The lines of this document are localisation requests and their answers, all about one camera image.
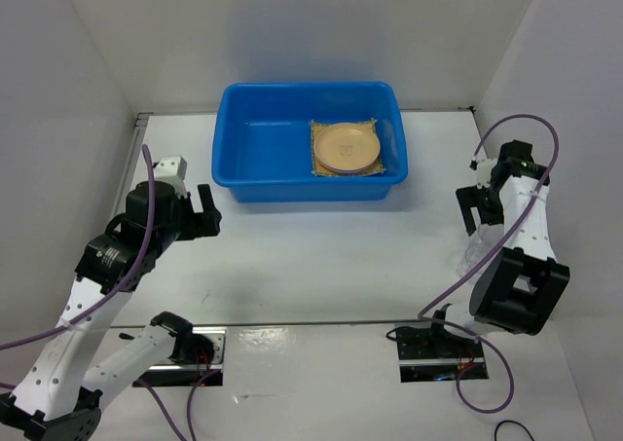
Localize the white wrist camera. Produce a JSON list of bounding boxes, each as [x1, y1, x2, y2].
[[153, 156, 188, 199], [469, 158, 497, 189]]

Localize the woven bamboo mat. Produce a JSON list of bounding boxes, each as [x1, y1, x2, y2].
[[308, 117, 387, 178]]

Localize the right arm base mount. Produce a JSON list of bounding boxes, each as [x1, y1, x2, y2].
[[385, 322, 489, 383]]

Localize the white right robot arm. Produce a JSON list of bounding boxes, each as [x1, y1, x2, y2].
[[426, 140, 570, 356]]

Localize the blue plastic bin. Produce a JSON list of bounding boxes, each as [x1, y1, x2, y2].
[[211, 82, 409, 202]]

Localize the clear plastic cup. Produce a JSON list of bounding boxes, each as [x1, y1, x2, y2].
[[457, 243, 489, 277], [466, 224, 503, 255]]

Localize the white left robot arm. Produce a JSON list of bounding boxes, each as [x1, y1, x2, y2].
[[1, 181, 221, 440]]

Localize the yellow plastic plate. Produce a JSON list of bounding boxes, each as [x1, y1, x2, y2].
[[311, 122, 382, 172]]

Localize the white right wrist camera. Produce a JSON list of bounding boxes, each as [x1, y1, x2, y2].
[[469, 158, 497, 189]]

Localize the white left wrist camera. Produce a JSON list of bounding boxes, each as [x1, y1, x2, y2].
[[153, 156, 188, 199]]

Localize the pink plastic plate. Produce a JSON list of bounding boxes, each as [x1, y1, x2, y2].
[[312, 159, 385, 177]]

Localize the black cable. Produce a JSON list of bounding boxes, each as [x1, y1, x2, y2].
[[494, 419, 536, 441]]

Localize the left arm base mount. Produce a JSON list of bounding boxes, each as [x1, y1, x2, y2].
[[139, 326, 227, 387]]

